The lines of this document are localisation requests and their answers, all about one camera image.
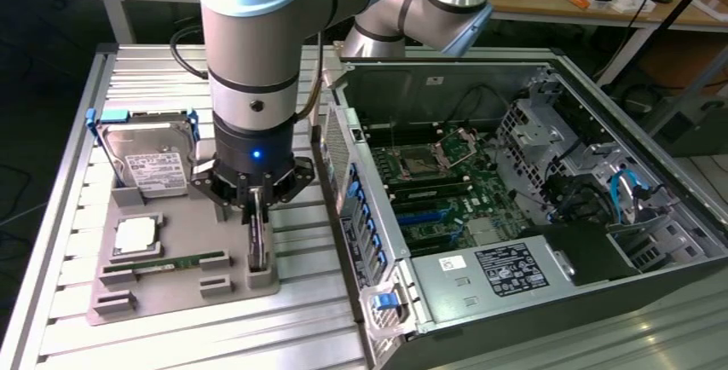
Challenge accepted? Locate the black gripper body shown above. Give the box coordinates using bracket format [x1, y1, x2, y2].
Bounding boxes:
[213, 116, 298, 210]

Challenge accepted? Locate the graphics card with metal bracket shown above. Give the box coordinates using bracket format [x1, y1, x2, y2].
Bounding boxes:
[244, 185, 273, 274]

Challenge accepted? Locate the silver hard disk drive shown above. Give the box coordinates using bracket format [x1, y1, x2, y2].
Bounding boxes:
[96, 120, 201, 199]

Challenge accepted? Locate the grey plastic parts rack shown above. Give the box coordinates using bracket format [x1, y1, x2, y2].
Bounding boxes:
[84, 139, 282, 327]

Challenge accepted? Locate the silver CPU chip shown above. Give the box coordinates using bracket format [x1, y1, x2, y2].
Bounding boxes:
[112, 217, 161, 256]

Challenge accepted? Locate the green RAM stick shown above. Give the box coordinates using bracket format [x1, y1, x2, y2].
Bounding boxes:
[104, 252, 222, 274]

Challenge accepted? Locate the CPU socket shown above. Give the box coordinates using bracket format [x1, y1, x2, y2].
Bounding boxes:
[390, 146, 442, 180]

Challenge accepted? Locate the blue plastic disk caddy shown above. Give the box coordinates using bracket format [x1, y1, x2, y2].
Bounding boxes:
[82, 105, 201, 188]

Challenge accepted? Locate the blue expansion slot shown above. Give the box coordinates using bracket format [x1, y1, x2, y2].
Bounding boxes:
[396, 211, 453, 226]

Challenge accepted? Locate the metal socket cover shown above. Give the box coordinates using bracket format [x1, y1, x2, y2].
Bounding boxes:
[432, 128, 477, 169]

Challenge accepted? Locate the blue case latch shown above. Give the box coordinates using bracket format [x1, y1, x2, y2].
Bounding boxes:
[368, 292, 396, 312]

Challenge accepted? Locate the green motherboard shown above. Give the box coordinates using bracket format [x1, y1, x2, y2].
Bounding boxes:
[366, 120, 546, 258]

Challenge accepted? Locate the grey power supply unit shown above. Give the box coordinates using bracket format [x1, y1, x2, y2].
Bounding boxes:
[408, 235, 577, 332]

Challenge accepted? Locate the black fan shroud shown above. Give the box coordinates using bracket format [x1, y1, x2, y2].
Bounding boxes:
[520, 220, 642, 288]

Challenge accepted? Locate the black open PC case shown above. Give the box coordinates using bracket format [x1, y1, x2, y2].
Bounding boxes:
[305, 48, 728, 370]

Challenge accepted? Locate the black computer tower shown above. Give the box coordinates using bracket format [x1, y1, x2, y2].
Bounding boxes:
[652, 95, 728, 159]

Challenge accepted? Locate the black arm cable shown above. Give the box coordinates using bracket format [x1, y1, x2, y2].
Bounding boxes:
[168, 24, 210, 82]

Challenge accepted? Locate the blue disk wire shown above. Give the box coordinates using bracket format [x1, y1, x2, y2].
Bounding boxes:
[609, 166, 642, 224]

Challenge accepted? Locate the aluminium profile post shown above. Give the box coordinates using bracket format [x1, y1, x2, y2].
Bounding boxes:
[646, 42, 728, 142]

